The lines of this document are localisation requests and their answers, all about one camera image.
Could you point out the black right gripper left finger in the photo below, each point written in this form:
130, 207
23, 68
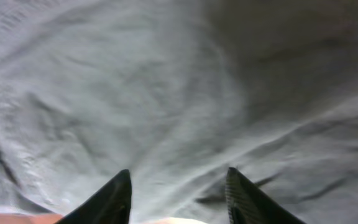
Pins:
111, 204

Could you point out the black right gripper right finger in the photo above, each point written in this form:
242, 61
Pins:
247, 204

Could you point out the grey shorts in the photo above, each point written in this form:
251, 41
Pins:
177, 92

